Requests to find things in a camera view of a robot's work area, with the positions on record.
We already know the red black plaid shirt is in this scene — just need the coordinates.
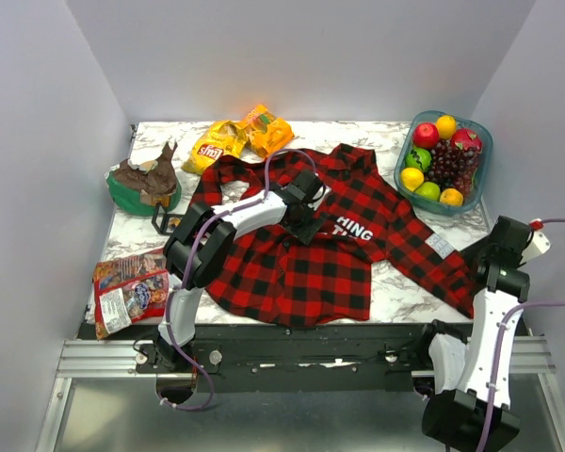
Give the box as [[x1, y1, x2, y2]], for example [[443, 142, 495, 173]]
[[193, 144, 476, 328]]

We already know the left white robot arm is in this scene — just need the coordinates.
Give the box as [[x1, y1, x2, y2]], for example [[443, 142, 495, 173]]
[[157, 170, 331, 372]]

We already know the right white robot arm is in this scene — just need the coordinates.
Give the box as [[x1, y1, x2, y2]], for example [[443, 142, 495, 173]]
[[414, 217, 533, 451]]

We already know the black brooch display stand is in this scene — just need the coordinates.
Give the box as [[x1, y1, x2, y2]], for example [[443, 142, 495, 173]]
[[151, 203, 184, 236]]

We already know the orange fruit bottom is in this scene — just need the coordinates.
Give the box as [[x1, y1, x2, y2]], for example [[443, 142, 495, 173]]
[[439, 187, 464, 206]]

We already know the orange fruit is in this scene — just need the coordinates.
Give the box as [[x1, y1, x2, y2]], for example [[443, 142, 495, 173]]
[[439, 187, 464, 206], [435, 115, 458, 140]]

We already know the light green lime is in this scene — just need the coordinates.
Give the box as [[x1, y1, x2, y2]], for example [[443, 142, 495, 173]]
[[414, 181, 441, 202]]

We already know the orange snack bag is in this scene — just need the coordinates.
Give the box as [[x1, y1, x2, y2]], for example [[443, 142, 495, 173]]
[[238, 105, 295, 158]]

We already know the purple grape bunch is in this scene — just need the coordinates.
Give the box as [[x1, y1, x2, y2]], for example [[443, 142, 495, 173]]
[[425, 140, 481, 197]]

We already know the yellow lemon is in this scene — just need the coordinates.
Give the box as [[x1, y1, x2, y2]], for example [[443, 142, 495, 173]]
[[400, 167, 425, 192]]

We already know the teal plastic fruit container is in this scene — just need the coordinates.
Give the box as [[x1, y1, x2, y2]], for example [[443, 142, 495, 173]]
[[394, 110, 493, 216]]

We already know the yellow Lays chips bag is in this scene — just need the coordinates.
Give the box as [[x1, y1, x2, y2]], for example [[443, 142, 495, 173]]
[[182, 121, 247, 175]]

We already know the red dragon fruit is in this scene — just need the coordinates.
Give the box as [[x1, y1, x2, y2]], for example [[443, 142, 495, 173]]
[[450, 128, 483, 153]]

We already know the red apple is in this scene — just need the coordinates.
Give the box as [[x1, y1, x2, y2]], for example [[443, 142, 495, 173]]
[[412, 122, 440, 150]]

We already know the orange fruit top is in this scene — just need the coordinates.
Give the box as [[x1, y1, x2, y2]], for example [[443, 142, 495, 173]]
[[435, 115, 458, 140]]

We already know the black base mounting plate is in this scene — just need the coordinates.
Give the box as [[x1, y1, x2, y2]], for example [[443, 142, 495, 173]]
[[59, 321, 471, 401]]

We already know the green bowl with brown paper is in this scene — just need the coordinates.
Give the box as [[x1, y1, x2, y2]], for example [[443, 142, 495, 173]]
[[105, 142, 182, 217]]

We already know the red candy snack bag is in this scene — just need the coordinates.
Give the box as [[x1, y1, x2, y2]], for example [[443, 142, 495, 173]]
[[92, 249, 170, 340]]

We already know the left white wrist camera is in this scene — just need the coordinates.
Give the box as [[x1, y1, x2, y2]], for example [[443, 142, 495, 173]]
[[307, 185, 331, 211]]

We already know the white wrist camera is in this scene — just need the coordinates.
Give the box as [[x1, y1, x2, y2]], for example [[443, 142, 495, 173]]
[[307, 185, 331, 211], [521, 230, 551, 265]]

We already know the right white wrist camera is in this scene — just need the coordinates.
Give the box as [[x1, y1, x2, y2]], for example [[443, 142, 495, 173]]
[[521, 230, 551, 265]]

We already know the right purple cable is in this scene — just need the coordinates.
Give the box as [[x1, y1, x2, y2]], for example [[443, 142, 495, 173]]
[[475, 217, 565, 452]]

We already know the purple cable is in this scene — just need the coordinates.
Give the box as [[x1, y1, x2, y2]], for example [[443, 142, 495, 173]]
[[164, 149, 319, 359], [475, 217, 565, 452]]

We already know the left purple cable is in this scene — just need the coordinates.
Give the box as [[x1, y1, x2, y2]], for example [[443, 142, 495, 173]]
[[164, 149, 319, 359]]

